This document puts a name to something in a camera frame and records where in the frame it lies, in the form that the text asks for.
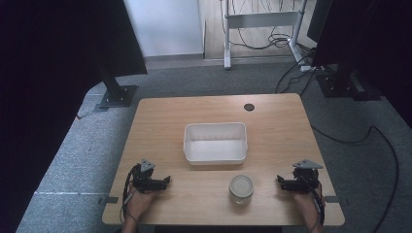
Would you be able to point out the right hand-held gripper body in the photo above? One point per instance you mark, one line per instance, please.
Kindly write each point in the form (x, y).
(307, 179)

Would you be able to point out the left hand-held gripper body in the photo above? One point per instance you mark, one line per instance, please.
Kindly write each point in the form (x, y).
(142, 176)

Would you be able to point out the person's left hand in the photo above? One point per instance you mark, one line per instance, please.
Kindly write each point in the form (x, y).
(140, 202)

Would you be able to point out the person's right hand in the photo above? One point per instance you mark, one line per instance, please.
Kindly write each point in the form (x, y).
(306, 205)

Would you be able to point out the glass jar with pale lid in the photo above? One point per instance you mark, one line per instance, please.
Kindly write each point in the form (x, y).
(241, 188)

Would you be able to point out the white plastic bin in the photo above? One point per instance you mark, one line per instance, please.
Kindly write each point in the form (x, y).
(215, 144)

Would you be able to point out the black metal stand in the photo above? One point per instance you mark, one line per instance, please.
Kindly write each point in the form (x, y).
(343, 82)
(113, 87)

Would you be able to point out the white power strip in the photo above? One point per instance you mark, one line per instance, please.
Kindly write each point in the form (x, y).
(307, 68)

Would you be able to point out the black curtain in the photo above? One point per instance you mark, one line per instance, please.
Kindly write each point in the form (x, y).
(48, 81)
(366, 42)

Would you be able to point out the dark monitor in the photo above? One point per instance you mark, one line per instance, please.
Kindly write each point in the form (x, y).
(319, 19)

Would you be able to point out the grey table edge bracket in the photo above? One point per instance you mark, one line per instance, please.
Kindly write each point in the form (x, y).
(335, 199)
(109, 200)

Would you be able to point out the white desk frame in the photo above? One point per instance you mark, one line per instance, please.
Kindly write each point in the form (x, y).
(259, 22)

